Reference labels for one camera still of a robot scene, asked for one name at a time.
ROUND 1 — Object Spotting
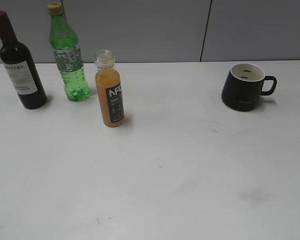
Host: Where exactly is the NFC orange juice bottle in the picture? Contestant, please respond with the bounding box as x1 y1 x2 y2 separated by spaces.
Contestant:
94 49 125 128

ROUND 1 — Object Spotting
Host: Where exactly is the black mug white inside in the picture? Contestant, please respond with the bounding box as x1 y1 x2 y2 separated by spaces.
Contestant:
221 63 277 112

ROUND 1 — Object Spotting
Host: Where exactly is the green plastic soda bottle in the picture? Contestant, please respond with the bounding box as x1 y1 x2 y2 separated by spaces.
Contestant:
47 2 90 102

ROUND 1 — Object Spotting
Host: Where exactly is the dark red wine bottle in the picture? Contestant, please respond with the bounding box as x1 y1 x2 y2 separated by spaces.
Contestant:
0 10 47 110

